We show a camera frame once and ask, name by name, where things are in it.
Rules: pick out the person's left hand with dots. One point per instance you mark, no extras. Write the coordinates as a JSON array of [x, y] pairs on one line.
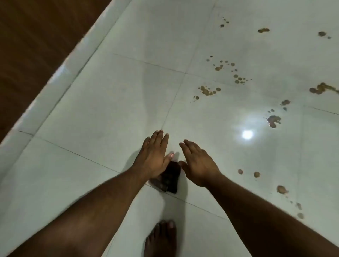
[[153, 159]]

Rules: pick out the person's right hand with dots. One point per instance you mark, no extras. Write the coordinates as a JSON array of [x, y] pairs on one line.
[[200, 165]]

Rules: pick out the dark brown scrubbing sponge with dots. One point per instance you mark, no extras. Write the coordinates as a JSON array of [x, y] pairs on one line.
[[172, 180]]

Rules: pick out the person's right forearm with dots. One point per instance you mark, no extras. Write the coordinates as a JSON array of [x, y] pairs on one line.
[[264, 227]]

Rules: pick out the person's left forearm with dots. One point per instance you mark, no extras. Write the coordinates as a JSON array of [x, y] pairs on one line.
[[79, 219]]

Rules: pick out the person's left foot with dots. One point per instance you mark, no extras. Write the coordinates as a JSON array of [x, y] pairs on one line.
[[161, 243]]

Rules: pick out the dark brown wooden panel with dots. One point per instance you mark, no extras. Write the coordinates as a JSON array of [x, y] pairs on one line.
[[31, 39]]

